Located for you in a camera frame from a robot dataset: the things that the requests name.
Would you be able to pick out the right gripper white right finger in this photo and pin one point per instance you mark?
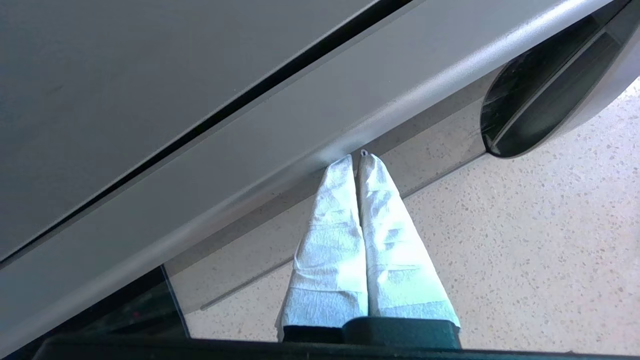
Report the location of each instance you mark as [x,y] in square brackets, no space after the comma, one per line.
[395,260]

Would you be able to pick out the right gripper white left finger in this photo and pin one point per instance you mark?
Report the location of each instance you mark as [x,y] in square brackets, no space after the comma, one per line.
[330,260]

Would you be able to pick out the black glass microwave door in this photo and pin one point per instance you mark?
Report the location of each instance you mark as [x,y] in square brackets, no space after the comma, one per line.
[300,125]

